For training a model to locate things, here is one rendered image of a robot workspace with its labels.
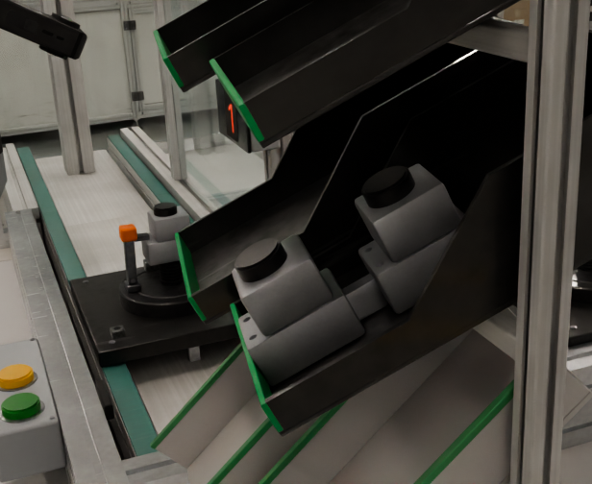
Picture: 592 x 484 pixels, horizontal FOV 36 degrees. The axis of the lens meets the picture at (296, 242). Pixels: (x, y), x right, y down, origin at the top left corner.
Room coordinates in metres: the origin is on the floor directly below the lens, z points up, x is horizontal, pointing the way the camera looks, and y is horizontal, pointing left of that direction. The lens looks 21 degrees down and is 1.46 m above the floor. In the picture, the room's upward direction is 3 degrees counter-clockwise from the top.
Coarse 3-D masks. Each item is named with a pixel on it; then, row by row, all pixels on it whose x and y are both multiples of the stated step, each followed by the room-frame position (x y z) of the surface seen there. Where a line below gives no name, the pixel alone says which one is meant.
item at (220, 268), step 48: (384, 96) 0.71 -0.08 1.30; (432, 96) 0.58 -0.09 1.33; (288, 144) 0.70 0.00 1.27; (336, 144) 0.70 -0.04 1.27; (384, 144) 0.58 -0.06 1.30; (288, 192) 0.69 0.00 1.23; (336, 192) 0.57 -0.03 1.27; (192, 240) 0.68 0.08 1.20; (240, 240) 0.66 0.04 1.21; (336, 240) 0.57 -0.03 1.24; (192, 288) 0.58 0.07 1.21
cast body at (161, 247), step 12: (168, 204) 1.10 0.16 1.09; (156, 216) 1.08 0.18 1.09; (168, 216) 1.08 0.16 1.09; (180, 216) 1.08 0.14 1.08; (156, 228) 1.07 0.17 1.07; (168, 228) 1.07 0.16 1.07; (180, 228) 1.08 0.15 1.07; (156, 240) 1.07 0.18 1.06; (168, 240) 1.07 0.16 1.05; (144, 252) 1.09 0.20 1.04; (156, 252) 1.07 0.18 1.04; (168, 252) 1.07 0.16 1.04; (156, 264) 1.07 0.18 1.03
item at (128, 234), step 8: (120, 232) 1.07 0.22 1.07; (128, 232) 1.07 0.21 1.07; (128, 240) 1.07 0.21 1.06; (136, 240) 1.07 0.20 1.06; (144, 240) 1.08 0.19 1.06; (128, 248) 1.07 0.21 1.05; (128, 256) 1.07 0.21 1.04; (128, 264) 1.07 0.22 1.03; (128, 272) 1.07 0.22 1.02; (128, 280) 1.07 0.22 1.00; (136, 280) 1.07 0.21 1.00
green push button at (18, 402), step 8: (8, 400) 0.84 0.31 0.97; (16, 400) 0.84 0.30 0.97; (24, 400) 0.84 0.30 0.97; (32, 400) 0.83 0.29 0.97; (8, 408) 0.82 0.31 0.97; (16, 408) 0.82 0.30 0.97; (24, 408) 0.82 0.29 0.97; (32, 408) 0.82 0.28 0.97; (8, 416) 0.82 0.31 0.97; (16, 416) 0.82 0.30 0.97; (24, 416) 0.82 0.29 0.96
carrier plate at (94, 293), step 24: (72, 288) 1.14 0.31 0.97; (96, 288) 1.13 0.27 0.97; (96, 312) 1.05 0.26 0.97; (120, 312) 1.05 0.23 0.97; (96, 336) 0.98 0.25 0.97; (144, 336) 0.98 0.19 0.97; (168, 336) 0.97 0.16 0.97; (192, 336) 0.98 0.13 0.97; (216, 336) 0.99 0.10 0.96; (120, 360) 0.95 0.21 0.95
